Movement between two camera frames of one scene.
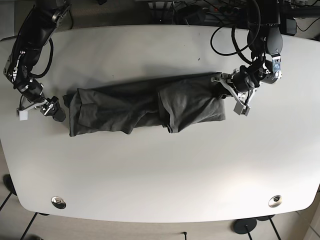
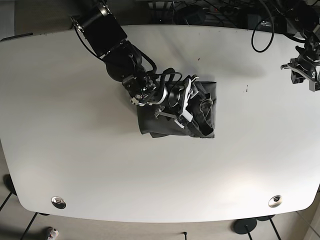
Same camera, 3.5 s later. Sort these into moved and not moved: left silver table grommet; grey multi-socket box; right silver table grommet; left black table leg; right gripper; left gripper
Moved: left gripper; right gripper
Not moved: left black table leg; left silver table grommet; right silver table grommet; grey multi-socket box
